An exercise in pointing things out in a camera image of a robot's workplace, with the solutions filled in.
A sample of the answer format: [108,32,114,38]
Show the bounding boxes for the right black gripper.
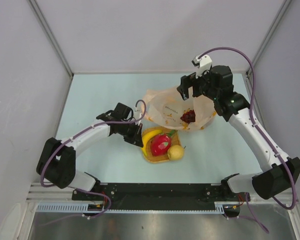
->
[176,66,219,101]

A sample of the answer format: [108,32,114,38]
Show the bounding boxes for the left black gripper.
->
[118,120,143,148]

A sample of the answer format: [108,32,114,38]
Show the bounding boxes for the yellow fake banana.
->
[141,129,163,157]

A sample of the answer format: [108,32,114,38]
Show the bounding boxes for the red fake fruit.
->
[150,130,177,157]

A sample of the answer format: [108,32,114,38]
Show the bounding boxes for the translucent orange plastic bag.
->
[142,87,217,132]

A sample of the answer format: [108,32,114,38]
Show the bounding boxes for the dark red fake grapes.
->
[180,109,196,124]

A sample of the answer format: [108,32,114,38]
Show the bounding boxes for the woven bamboo tray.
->
[141,126,171,164]

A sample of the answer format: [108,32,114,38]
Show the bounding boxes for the yellow fake lemon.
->
[167,145,185,161]

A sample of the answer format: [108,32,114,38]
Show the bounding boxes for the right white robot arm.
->
[176,65,300,201]

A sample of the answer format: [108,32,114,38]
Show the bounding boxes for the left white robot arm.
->
[36,99,147,200]

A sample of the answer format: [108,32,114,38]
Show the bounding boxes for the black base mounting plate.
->
[71,183,250,216]

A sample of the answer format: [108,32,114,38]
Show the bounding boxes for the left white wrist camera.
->
[134,107,144,126]

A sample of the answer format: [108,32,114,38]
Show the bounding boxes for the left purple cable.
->
[39,99,148,188]

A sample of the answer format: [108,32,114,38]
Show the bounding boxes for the purple cable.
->
[198,46,299,235]
[39,99,148,188]

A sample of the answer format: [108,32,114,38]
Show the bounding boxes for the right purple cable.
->
[198,46,299,235]

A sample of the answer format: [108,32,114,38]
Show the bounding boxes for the white slotted cable duct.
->
[36,202,225,214]

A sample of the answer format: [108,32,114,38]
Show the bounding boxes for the aluminium frame rail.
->
[26,182,292,204]

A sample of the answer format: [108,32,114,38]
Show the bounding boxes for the right aluminium corner post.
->
[251,0,293,69]

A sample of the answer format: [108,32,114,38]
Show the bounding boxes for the aluminium corner post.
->
[27,0,74,80]
[251,0,293,69]

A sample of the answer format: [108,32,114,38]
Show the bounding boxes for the left aluminium corner post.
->
[27,0,74,80]

